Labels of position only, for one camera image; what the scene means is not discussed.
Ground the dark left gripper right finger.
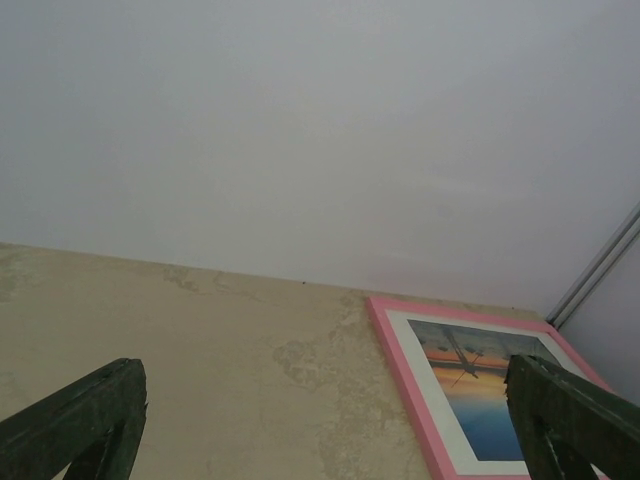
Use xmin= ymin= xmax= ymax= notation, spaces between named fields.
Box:
xmin=505 ymin=355 xmax=639 ymax=479

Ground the pink picture frame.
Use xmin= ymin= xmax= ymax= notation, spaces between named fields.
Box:
xmin=366 ymin=297 xmax=604 ymax=479

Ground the aluminium corner post right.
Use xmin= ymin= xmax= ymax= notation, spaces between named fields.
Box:
xmin=546 ymin=204 xmax=640 ymax=330

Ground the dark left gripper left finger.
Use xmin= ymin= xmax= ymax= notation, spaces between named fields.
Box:
xmin=1 ymin=358 xmax=147 ymax=479

